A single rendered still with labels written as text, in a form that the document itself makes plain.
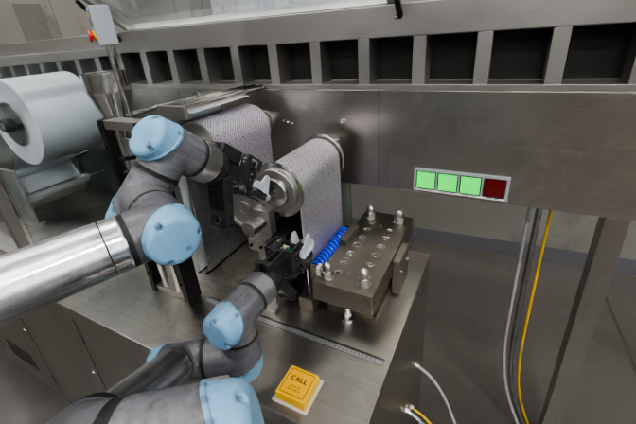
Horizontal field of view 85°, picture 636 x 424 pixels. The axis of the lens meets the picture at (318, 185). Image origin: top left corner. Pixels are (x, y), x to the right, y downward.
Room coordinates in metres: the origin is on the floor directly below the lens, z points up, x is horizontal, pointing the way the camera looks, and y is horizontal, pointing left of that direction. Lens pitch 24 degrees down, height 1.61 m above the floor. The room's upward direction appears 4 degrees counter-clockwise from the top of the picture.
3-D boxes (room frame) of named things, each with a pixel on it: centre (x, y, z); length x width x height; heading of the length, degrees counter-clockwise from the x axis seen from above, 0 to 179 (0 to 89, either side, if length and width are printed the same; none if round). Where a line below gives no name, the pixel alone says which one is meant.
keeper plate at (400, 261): (0.81, -0.22, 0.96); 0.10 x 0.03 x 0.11; 151
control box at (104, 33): (1.09, 0.57, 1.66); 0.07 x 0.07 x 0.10; 34
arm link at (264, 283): (0.59, 0.15, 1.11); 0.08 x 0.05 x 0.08; 61
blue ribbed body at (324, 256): (0.86, -0.03, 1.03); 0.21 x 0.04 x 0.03; 151
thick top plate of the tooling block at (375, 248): (0.85, -0.13, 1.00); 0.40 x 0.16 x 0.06; 151
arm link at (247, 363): (0.52, 0.20, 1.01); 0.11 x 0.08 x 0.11; 97
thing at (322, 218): (0.87, -0.01, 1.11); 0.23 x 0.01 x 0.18; 151
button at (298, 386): (0.51, 0.08, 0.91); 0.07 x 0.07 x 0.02; 61
